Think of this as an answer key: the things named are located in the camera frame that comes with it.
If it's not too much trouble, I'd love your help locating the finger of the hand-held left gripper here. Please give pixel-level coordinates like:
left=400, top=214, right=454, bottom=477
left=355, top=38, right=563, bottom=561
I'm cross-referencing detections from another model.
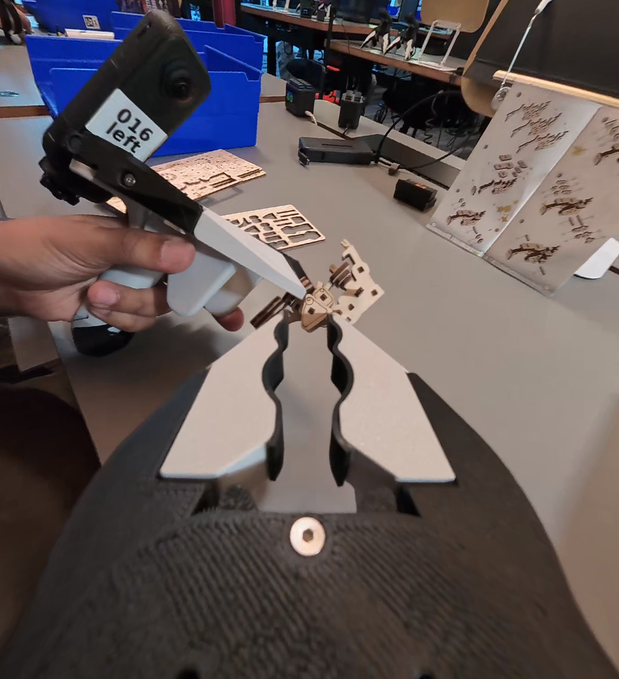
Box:
left=193, top=207, right=310, bottom=301

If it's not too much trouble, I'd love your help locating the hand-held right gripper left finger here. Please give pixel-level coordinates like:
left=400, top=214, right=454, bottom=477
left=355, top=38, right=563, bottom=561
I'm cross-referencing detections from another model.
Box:
left=159, top=318, right=289, bottom=481

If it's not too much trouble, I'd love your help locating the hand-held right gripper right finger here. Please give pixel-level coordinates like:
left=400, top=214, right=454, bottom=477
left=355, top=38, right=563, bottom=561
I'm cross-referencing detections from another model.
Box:
left=328, top=318, right=457, bottom=486

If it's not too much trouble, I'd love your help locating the wooden puzzle model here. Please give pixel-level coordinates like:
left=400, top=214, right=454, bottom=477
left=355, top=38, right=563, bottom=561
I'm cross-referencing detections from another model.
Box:
left=250, top=239, right=384, bottom=335

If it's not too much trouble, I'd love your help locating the grey desk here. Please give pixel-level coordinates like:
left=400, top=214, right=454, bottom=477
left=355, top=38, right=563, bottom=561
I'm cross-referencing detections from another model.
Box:
left=0, top=101, right=619, bottom=679

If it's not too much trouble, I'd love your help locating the person's left hand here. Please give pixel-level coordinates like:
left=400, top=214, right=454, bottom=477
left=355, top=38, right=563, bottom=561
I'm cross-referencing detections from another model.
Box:
left=0, top=214, right=247, bottom=334

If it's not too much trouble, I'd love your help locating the wooden puzzle parts sheet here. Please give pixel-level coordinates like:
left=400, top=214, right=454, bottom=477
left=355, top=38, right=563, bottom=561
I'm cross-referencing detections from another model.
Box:
left=105, top=149, right=267, bottom=213
left=224, top=204, right=326, bottom=250

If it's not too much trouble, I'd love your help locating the blue plastic bin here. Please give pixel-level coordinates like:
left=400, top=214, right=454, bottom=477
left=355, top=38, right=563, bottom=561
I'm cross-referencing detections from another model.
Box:
left=25, top=34, right=262, bottom=158
left=110, top=11, right=267, bottom=72

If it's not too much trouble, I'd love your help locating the black power strip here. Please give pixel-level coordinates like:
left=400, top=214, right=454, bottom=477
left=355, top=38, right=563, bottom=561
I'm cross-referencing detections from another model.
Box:
left=298, top=135, right=379, bottom=166

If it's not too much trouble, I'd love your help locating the black charger green label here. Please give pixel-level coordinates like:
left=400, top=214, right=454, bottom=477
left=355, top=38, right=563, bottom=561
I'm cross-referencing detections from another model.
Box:
left=285, top=79, right=317, bottom=117

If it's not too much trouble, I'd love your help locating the black charger box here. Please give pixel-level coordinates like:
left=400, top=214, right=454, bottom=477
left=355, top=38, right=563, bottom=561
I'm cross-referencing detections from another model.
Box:
left=337, top=90, right=364, bottom=130

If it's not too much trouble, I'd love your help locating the black battery pack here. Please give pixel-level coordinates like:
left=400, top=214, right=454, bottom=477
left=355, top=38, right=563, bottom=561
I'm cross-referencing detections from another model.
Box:
left=393, top=179, right=438, bottom=212

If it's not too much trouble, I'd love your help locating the person's olive clothing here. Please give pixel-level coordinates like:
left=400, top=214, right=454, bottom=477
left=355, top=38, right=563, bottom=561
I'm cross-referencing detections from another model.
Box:
left=0, top=371, right=100, bottom=679

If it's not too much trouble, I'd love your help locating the white stand foot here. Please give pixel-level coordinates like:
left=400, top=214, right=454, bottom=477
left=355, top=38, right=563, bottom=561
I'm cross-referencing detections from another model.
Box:
left=575, top=239, right=619, bottom=280

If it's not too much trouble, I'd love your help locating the assembly instruction sheet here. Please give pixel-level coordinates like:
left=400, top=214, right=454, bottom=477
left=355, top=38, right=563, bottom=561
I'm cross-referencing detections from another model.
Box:
left=429, top=98, right=619, bottom=295

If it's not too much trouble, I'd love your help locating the clear acrylic stand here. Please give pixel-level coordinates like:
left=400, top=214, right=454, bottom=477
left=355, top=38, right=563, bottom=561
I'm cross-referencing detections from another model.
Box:
left=423, top=20, right=461, bottom=67

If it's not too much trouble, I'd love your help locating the tan rounded board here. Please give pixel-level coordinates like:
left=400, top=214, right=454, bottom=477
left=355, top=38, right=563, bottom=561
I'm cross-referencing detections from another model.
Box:
left=421, top=0, right=491, bottom=24

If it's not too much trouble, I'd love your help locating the black display board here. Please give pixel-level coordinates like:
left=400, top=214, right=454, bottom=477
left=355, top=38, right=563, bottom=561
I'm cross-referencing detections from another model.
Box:
left=461, top=0, right=619, bottom=115

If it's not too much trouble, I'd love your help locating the black cable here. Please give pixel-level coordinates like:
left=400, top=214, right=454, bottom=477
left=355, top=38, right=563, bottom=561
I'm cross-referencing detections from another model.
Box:
left=378, top=90, right=480, bottom=176

